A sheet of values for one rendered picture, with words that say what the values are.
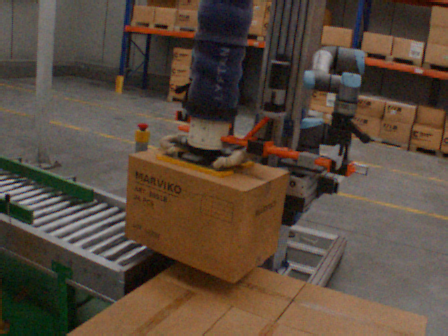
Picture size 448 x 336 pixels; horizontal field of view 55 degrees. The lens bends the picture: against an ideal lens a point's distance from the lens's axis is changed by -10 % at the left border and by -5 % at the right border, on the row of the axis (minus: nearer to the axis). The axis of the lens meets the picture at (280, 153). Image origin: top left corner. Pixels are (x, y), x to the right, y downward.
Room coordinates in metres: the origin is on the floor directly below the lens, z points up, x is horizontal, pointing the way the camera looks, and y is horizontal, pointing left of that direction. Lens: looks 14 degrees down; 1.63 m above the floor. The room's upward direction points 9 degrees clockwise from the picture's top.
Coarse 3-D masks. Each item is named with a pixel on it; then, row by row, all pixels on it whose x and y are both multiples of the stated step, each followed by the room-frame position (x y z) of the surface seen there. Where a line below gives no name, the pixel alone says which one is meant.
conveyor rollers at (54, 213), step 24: (0, 192) 2.41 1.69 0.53; (24, 192) 2.48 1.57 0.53; (48, 192) 2.56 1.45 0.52; (48, 216) 2.17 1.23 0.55; (72, 216) 2.23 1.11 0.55; (96, 216) 2.29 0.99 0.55; (120, 216) 2.36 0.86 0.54; (72, 240) 1.98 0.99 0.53; (96, 240) 2.03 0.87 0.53; (120, 240) 2.09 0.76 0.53; (120, 264) 1.83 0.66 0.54
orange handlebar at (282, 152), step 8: (184, 128) 1.94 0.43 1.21; (224, 136) 1.87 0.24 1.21; (232, 136) 1.90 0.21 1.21; (240, 144) 1.84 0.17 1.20; (272, 152) 1.78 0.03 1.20; (280, 152) 1.77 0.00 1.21; (288, 152) 1.76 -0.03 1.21; (296, 152) 1.79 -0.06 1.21; (320, 160) 1.71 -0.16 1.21; (328, 160) 1.74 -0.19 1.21; (352, 168) 1.67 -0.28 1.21
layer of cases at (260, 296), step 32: (160, 288) 1.69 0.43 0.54; (192, 288) 1.74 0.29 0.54; (224, 288) 1.78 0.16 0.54; (256, 288) 1.83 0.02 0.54; (288, 288) 1.87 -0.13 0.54; (320, 288) 1.91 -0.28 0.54; (96, 320) 1.38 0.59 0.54; (128, 320) 1.42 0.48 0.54; (160, 320) 1.46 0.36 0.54; (192, 320) 1.50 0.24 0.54; (224, 320) 1.54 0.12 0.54; (256, 320) 1.57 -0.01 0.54; (288, 320) 1.61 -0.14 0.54; (320, 320) 1.64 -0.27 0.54; (352, 320) 1.66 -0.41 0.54; (384, 320) 1.69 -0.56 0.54; (416, 320) 1.72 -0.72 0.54
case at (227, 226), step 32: (128, 160) 1.85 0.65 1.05; (128, 192) 1.85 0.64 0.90; (160, 192) 1.77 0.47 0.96; (192, 192) 1.71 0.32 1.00; (224, 192) 1.65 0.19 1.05; (256, 192) 1.70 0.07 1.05; (128, 224) 1.84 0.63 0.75; (160, 224) 1.77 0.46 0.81; (192, 224) 1.70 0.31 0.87; (224, 224) 1.65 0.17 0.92; (256, 224) 1.74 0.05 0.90; (192, 256) 1.70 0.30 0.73; (224, 256) 1.64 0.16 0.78; (256, 256) 1.78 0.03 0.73
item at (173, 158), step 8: (160, 160) 1.85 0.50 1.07; (168, 160) 1.83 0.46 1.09; (176, 160) 1.82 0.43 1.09; (184, 160) 1.82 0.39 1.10; (192, 160) 1.84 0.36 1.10; (208, 160) 1.80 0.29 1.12; (192, 168) 1.78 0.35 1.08; (200, 168) 1.77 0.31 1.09; (208, 168) 1.77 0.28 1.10; (216, 168) 1.77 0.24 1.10; (224, 168) 1.80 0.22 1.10; (216, 176) 1.74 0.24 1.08; (224, 176) 1.76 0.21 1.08
